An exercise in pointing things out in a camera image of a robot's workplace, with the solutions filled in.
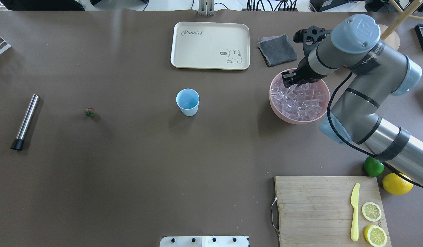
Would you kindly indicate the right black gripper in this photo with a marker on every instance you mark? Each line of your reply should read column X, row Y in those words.
column 303, row 69

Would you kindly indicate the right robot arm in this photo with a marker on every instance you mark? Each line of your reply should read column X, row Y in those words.
column 379, row 71

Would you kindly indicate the pink bowl of ice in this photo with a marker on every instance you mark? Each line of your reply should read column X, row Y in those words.
column 298, row 104

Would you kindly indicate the light blue cup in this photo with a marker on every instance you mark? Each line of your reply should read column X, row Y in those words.
column 188, row 102

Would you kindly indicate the grey folded cloth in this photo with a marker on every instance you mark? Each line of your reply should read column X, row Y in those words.
column 277, row 50

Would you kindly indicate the cream rabbit tray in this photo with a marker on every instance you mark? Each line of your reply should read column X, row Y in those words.
column 211, row 45

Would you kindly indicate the green lime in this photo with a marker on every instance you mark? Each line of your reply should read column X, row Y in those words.
column 373, row 167

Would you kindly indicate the wooden cutting board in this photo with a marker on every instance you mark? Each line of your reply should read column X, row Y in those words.
column 315, row 211

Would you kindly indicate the yellow lemon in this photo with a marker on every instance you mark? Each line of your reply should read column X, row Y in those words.
column 396, row 185

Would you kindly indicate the lemon slice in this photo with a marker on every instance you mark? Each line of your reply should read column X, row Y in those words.
column 371, row 211
column 375, row 236

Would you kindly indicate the yellow plastic knife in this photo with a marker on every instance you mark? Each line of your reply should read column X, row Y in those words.
column 354, row 201

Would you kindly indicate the red strawberry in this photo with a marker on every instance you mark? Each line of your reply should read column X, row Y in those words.
column 90, row 112

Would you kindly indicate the steel muddler black tip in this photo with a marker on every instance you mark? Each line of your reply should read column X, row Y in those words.
column 18, row 142

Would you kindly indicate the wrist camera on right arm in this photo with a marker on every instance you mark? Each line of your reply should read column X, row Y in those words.
column 313, row 34

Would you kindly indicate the aluminium frame post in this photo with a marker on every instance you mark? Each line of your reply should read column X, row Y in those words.
column 206, row 8

